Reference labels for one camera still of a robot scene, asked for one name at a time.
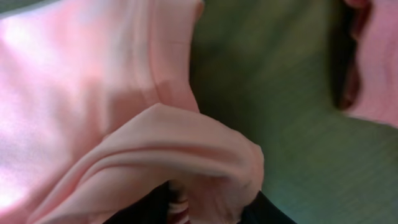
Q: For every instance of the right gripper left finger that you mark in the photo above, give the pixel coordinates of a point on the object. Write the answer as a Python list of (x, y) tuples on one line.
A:
[(151, 209)]

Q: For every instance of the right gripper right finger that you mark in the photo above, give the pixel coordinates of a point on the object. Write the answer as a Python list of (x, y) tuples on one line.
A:
[(262, 211)]

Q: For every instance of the light coral pink shirt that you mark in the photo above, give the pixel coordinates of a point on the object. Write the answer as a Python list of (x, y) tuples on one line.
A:
[(97, 111)]

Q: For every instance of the red t-shirt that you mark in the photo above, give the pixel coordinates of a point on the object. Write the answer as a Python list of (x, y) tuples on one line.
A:
[(371, 86)]

